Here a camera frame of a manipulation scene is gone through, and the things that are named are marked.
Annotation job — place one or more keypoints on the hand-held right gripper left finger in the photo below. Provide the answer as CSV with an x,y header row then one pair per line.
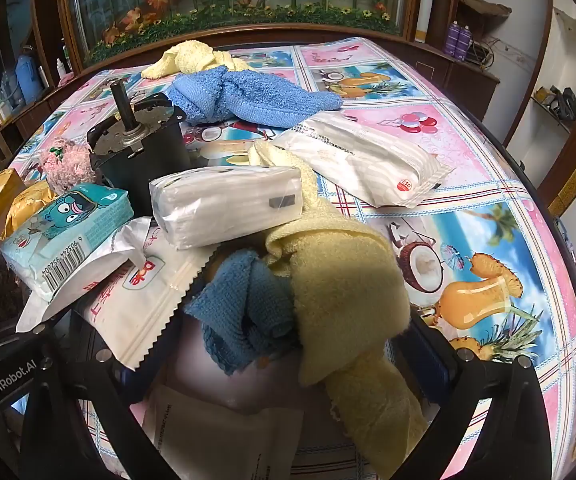
x,y
129,389

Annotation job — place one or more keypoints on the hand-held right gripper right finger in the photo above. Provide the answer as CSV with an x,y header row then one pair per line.
x,y
443,380

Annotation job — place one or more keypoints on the white red-print packet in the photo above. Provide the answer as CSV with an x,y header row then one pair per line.
x,y
138,290

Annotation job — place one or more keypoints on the white paper packet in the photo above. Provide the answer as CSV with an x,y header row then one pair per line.
x,y
218,435

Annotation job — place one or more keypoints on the large yellow towel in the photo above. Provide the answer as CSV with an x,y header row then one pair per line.
x,y
343,285

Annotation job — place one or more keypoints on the teal cartoon tissue pack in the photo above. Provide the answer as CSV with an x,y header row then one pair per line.
x,y
63,230

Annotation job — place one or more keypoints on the brown knitted cloth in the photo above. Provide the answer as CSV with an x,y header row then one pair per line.
x,y
0,285

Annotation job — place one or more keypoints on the small blue towel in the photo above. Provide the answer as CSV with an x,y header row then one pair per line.
x,y
248,305

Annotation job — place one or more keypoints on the gold foil packet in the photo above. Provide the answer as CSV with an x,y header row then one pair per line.
x,y
28,205

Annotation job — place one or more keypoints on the white tissue pack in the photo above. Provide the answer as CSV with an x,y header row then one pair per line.
x,y
218,205

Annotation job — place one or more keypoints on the printed fruit tablecloth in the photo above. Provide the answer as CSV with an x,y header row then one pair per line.
x,y
467,170

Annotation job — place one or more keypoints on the black electric motor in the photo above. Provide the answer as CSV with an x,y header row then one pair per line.
x,y
138,170

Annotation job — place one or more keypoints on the pink fluffy toy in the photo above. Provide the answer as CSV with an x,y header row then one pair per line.
x,y
65,165

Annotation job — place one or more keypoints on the striped tissue pack red dot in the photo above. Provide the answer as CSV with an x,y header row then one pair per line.
x,y
362,160

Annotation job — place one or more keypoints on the dark wooden sideboard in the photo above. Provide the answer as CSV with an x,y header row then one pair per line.
x,y
23,115

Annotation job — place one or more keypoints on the dark wooden cabinet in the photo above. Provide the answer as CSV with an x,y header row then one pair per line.
x,y
467,80

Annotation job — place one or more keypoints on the blue thermos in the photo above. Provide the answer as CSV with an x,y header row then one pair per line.
x,y
25,72

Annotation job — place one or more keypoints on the large blue towel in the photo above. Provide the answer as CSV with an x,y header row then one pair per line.
x,y
258,97

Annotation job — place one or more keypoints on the white bottle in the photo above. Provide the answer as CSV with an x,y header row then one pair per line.
x,y
60,69

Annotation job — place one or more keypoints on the small yellow towel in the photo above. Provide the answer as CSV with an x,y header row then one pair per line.
x,y
188,60

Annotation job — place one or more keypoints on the purple spray can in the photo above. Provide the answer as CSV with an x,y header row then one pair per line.
x,y
463,41
452,37

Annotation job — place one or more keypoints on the wall shelf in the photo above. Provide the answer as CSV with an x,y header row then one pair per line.
x,y
560,102

